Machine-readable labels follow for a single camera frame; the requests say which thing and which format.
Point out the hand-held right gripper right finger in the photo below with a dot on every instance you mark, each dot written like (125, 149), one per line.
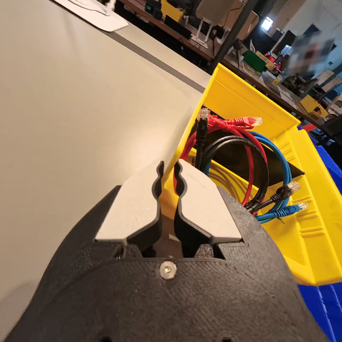
(211, 211)

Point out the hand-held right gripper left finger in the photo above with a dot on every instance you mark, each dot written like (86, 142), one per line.
(131, 211)

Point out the yellow plastic bin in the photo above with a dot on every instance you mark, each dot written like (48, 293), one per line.
(235, 96)

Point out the blue plastic bin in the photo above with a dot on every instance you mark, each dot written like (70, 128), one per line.
(320, 315)

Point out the black divider panel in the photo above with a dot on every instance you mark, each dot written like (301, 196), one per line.
(230, 160)

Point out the yellow box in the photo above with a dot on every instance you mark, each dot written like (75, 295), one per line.
(314, 107)

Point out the green box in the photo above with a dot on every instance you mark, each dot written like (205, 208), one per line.
(255, 61)

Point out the wooden work table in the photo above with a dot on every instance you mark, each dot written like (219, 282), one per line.
(181, 45)

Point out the black metal pole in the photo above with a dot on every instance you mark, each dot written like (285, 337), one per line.
(232, 37)

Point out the instruction sheet on stand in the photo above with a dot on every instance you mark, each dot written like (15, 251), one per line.
(91, 13)

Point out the yellow and black boxes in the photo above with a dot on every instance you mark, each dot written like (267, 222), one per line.
(171, 9)

